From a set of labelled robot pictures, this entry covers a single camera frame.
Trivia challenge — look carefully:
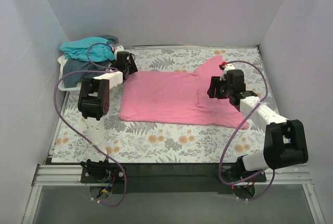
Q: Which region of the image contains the purple cable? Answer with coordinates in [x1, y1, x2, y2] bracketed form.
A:
[54, 42, 128, 208]
[217, 60, 276, 202]

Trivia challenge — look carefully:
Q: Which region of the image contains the grey blue t shirt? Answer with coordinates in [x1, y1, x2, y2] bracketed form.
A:
[62, 35, 119, 88]

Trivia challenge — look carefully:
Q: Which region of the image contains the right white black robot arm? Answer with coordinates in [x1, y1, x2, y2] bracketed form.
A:
[207, 68, 309, 182]

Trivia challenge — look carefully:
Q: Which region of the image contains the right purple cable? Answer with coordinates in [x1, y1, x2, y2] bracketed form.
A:
[217, 60, 276, 202]

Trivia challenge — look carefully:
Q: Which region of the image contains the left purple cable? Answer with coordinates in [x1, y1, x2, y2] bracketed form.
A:
[54, 42, 128, 208]

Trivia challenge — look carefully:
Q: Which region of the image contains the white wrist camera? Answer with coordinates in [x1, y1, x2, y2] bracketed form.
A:
[219, 62, 235, 76]
[111, 45, 124, 53]

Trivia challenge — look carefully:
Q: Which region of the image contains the pink t shirt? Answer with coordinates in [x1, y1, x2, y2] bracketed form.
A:
[120, 55, 244, 128]

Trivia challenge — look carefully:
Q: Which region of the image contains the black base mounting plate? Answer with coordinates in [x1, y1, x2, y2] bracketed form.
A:
[80, 161, 266, 194]

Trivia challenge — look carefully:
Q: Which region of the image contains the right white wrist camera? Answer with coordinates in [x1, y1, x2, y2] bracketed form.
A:
[219, 62, 235, 76]

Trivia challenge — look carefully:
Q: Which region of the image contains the aluminium frame rail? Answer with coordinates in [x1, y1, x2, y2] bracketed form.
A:
[22, 164, 325, 223]

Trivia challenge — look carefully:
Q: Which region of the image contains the white plastic basket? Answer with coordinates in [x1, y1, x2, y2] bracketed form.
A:
[57, 55, 81, 95]

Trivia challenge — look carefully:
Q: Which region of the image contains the teal t shirt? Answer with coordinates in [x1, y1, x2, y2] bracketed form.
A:
[59, 37, 116, 63]

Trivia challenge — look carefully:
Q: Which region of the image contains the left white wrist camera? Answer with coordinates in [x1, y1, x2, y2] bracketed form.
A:
[111, 45, 124, 53]

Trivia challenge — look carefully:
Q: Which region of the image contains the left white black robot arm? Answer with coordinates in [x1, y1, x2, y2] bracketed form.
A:
[78, 51, 138, 182]

